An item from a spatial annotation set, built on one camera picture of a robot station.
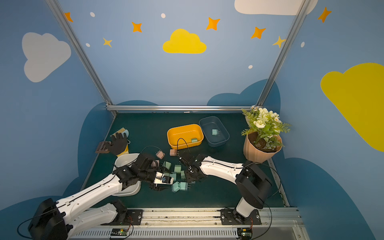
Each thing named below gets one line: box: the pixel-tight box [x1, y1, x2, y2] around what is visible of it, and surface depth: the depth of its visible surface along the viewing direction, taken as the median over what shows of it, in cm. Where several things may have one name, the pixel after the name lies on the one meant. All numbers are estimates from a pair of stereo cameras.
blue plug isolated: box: [211, 128, 221, 136], surface depth 110 cm
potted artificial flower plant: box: [241, 105, 291, 164], surface depth 81 cm
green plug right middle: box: [180, 170, 186, 180], surface depth 88 cm
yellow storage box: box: [167, 124, 204, 150], surface depth 109 cm
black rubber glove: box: [106, 132, 128, 156], surface depth 101 cm
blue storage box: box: [199, 116, 230, 148], surface depth 110 cm
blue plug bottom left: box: [171, 181, 181, 193], surface depth 82 cm
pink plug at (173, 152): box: [169, 149, 177, 157], surface depth 98 cm
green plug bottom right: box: [180, 182, 188, 191], surface depth 84 cm
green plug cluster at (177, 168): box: [174, 165, 182, 174], surface depth 92 cm
